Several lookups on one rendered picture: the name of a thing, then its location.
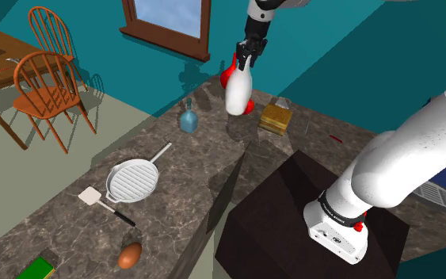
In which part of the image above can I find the blue grey flat device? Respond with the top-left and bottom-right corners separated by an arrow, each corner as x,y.
409,153 -> 446,216

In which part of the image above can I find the brown egg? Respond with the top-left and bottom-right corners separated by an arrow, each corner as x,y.
117,241 -> 143,270

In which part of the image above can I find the white spatula black handle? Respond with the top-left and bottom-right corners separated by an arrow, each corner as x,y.
77,186 -> 137,228

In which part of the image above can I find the blue glass bottle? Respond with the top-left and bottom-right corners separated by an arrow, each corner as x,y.
179,97 -> 199,135

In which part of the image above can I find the white grill pan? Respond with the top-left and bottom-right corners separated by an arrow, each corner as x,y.
105,142 -> 173,204

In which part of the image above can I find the white red spray bottle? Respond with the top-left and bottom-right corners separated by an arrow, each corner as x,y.
219,52 -> 256,117

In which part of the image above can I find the wooden spindle chair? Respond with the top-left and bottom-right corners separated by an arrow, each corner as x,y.
12,51 -> 97,155
27,6 -> 90,94

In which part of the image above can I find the green flat block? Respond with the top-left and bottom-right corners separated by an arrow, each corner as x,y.
13,256 -> 57,279

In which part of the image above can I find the brown framed window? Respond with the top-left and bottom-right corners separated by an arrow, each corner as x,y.
119,0 -> 212,63

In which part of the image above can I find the dark robot stand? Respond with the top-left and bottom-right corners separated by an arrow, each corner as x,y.
215,149 -> 411,279

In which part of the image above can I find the yellow sponge block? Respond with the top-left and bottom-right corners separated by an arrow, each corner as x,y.
257,102 -> 294,137

